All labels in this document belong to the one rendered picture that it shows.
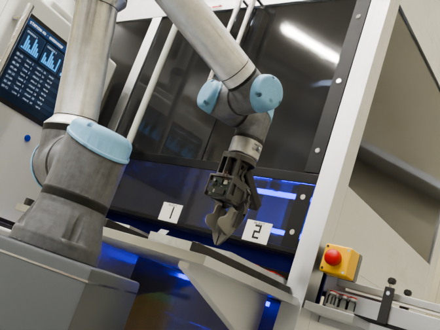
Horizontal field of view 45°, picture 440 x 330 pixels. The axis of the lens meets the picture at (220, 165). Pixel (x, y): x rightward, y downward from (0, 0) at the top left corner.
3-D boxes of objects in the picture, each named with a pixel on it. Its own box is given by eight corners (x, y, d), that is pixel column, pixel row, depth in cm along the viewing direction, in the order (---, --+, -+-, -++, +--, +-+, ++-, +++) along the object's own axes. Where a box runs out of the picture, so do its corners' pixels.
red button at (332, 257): (327, 266, 130) (331, 250, 131) (342, 269, 128) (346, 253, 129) (320, 262, 128) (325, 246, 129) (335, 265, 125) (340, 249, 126)
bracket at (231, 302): (243, 343, 135) (258, 293, 138) (252, 347, 133) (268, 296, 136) (158, 319, 110) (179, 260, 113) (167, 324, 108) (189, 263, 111)
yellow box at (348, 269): (329, 276, 136) (337, 250, 138) (355, 283, 131) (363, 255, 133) (317, 269, 130) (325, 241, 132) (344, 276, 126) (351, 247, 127)
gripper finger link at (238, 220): (221, 224, 122) (233, 190, 124) (225, 226, 123) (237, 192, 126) (237, 228, 119) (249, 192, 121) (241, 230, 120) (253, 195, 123)
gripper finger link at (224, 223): (204, 239, 118) (218, 200, 120) (219, 246, 122) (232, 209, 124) (215, 241, 116) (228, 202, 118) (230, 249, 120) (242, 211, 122)
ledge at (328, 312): (326, 317, 140) (328, 310, 140) (372, 332, 131) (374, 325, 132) (303, 308, 129) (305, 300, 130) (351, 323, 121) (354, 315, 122)
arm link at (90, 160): (53, 183, 82) (86, 106, 85) (32, 184, 93) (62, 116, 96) (120, 211, 88) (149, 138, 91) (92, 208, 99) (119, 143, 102)
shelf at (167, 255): (131, 255, 181) (133, 249, 181) (310, 311, 137) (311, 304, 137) (14, 209, 146) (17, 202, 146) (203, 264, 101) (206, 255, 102)
